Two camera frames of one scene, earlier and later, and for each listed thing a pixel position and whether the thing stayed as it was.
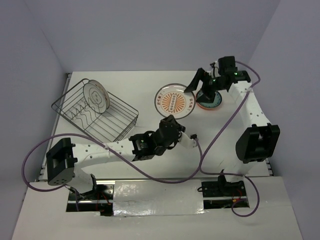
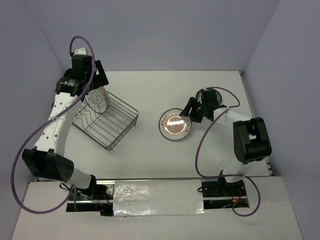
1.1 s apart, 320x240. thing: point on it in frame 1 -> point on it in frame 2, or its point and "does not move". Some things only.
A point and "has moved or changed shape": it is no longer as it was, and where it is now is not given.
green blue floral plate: [217, 100] does not move
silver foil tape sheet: [153, 197] does not move
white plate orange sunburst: [171, 99] has moved or changed shape
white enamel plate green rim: [96, 96] does not move
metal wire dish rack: [109, 126] does not move
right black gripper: [208, 96] -> [186, 110]
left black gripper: [170, 119] -> [100, 79]
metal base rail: [225, 194] does not move
